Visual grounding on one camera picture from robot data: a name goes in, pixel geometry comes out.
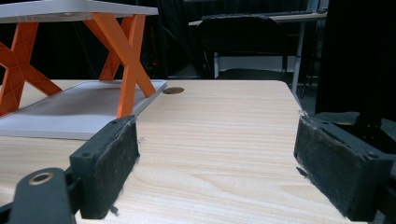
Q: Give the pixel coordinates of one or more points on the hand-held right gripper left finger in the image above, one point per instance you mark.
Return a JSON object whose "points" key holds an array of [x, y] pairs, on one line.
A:
{"points": [[102, 165]]}

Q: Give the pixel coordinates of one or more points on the black keyboard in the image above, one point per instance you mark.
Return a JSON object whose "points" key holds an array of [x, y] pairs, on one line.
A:
{"points": [[258, 14]]}

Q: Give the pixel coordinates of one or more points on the white desk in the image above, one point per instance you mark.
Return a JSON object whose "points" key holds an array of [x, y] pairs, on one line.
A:
{"points": [[300, 37]]}

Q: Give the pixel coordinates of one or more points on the white shelf rack orange legs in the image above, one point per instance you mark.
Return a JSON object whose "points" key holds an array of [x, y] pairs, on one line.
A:
{"points": [[77, 109]]}

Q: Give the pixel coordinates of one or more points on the black chair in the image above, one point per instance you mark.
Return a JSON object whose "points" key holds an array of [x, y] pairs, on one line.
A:
{"points": [[243, 40]]}

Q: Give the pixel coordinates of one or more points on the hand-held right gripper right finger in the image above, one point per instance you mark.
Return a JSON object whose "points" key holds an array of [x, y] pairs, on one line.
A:
{"points": [[333, 168]]}

